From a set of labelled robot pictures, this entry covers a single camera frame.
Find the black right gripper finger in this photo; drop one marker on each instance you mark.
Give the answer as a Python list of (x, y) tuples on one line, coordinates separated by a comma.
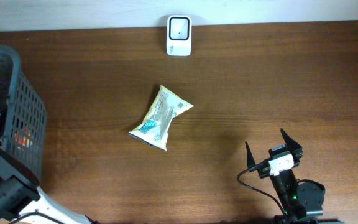
[(250, 159), (292, 145)]

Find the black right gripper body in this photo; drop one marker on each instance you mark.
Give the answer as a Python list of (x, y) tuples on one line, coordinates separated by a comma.
[(263, 172)]

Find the cream snack bag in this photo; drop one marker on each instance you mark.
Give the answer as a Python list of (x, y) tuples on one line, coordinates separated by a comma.
[(154, 128)]

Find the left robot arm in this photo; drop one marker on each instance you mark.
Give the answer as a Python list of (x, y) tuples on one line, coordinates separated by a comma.
[(22, 199)]

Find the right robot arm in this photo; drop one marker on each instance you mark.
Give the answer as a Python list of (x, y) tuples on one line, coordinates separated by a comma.
[(299, 200)]

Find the white barcode scanner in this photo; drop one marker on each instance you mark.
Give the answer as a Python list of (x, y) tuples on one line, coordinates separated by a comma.
[(179, 35)]

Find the grey plastic mesh basket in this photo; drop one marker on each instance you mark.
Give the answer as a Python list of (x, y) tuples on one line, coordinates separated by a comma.
[(23, 111)]

